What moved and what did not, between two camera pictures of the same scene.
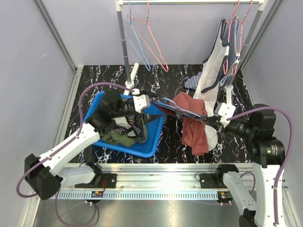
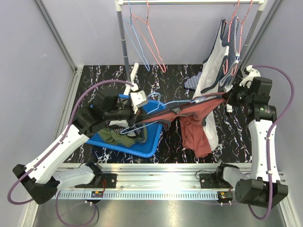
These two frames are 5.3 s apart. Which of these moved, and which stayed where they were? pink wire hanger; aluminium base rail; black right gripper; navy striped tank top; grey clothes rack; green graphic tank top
Moved: black right gripper; pink wire hanger
Stayed: navy striped tank top; aluminium base rail; grey clothes rack; green graphic tank top
